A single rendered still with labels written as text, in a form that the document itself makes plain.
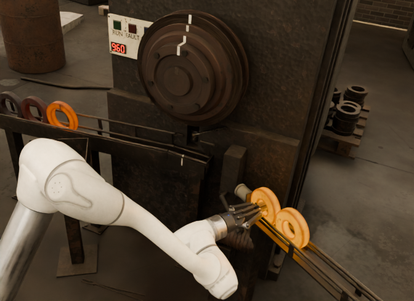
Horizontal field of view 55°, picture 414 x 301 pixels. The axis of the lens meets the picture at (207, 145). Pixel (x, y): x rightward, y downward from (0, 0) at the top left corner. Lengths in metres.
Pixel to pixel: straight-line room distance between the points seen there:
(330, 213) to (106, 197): 1.99
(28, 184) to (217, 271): 0.63
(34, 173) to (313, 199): 2.12
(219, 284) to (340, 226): 1.50
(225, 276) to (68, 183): 0.63
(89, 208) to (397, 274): 1.96
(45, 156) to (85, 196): 0.18
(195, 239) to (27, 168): 0.61
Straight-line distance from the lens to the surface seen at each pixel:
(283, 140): 1.71
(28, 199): 1.12
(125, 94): 1.98
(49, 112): 2.23
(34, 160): 1.10
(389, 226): 2.87
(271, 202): 1.53
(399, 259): 2.68
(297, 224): 1.46
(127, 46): 1.89
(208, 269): 1.30
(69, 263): 2.32
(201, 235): 1.41
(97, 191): 0.98
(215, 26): 1.50
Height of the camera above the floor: 1.75
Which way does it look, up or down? 33 degrees down
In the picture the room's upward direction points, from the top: 5 degrees clockwise
